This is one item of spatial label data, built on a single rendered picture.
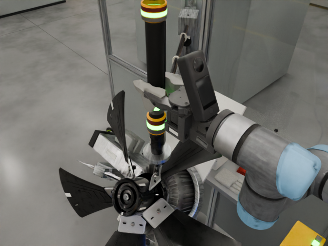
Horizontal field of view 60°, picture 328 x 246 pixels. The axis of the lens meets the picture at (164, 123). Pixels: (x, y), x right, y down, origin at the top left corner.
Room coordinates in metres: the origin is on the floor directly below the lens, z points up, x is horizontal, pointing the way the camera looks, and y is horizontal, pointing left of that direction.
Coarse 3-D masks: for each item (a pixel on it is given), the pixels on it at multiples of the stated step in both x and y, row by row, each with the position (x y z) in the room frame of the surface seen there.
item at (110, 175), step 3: (81, 162) 0.80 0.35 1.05; (87, 165) 0.77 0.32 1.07; (90, 165) 0.77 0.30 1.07; (93, 168) 0.75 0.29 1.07; (105, 171) 0.72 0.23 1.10; (108, 171) 0.72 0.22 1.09; (105, 174) 0.71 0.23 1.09; (108, 174) 0.70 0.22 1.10; (111, 174) 0.70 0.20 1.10; (114, 174) 0.71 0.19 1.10; (108, 177) 0.70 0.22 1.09; (111, 177) 0.69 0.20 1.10; (114, 177) 0.69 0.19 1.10; (117, 177) 0.68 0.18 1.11; (120, 177) 0.68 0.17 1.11; (117, 180) 0.67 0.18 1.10
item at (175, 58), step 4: (184, 28) 0.99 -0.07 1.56; (184, 32) 0.96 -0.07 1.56; (180, 36) 0.95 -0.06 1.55; (184, 36) 0.94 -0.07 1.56; (180, 40) 0.95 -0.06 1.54; (180, 44) 0.86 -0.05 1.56; (180, 48) 0.84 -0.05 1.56; (176, 56) 0.78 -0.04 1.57; (172, 60) 0.78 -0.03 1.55; (176, 60) 0.76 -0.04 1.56; (172, 68) 0.71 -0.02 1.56; (172, 72) 0.69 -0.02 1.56
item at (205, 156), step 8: (184, 144) 0.61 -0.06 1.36; (192, 144) 0.58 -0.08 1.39; (176, 152) 0.60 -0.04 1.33; (184, 152) 0.57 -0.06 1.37; (192, 152) 0.55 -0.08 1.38; (200, 152) 0.54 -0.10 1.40; (208, 152) 0.52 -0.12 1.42; (216, 152) 0.51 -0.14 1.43; (168, 160) 0.60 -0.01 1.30; (176, 160) 0.56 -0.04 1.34; (184, 160) 0.54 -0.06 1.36; (192, 160) 0.53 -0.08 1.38; (200, 160) 0.51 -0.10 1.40; (208, 160) 0.50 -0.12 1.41; (168, 168) 0.55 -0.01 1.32; (176, 168) 0.53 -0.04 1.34; (184, 168) 0.52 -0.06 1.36; (168, 176) 0.52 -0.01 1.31
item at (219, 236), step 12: (168, 216) 0.47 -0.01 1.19; (180, 216) 0.47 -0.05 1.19; (156, 228) 0.43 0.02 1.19; (168, 228) 0.43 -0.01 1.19; (180, 228) 0.43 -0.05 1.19; (192, 228) 0.43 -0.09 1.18; (204, 228) 0.43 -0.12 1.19; (168, 240) 0.40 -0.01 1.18; (180, 240) 0.40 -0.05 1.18; (192, 240) 0.40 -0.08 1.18; (204, 240) 0.40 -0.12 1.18; (216, 240) 0.40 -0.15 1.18; (228, 240) 0.39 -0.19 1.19
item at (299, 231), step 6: (300, 222) 0.52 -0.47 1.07; (294, 228) 0.49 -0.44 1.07; (300, 228) 0.49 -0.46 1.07; (306, 228) 0.49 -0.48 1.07; (288, 234) 0.47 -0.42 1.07; (294, 234) 0.47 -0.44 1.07; (300, 234) 0.47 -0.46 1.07; (306, 234) 0.47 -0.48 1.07; (312, 234) 0.47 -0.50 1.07; (318, 234) 0.47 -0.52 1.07; (288, 240) 0.45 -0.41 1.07; (294, 240) 0.45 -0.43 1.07; (300, 240) 0.45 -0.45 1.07; (306, 240) 0.45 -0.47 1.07; (312, 240) 0.45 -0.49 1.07; (324, 240) 0.45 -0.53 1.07
